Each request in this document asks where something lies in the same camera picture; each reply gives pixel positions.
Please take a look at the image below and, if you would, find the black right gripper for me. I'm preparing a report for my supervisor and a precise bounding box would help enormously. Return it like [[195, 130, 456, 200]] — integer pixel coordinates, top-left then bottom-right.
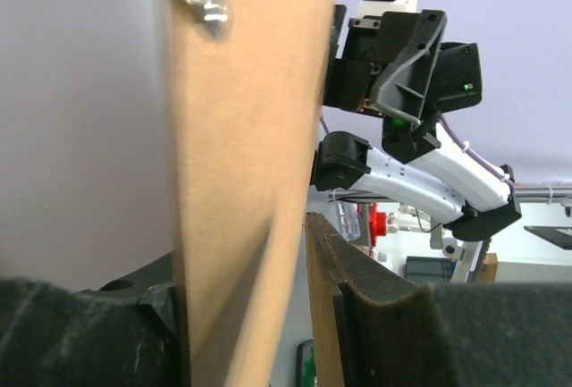
[[323, 4, 483, 164]]

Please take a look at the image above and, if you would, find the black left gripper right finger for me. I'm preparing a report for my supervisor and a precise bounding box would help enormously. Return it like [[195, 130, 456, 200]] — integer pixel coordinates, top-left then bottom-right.
[[305, 213, 571, 386]]

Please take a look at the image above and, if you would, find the brown frame backing board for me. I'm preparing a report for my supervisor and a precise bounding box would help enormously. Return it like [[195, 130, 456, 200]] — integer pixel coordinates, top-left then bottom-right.
[[167, 0, 335, 386]]

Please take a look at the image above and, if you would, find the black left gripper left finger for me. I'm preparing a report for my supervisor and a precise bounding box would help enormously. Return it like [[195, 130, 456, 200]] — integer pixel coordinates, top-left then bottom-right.
[[1, 254, 189, 386]]

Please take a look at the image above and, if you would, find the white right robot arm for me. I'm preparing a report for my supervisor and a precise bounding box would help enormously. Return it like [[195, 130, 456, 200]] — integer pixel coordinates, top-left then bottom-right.
[[311, 4, 521, 241]]

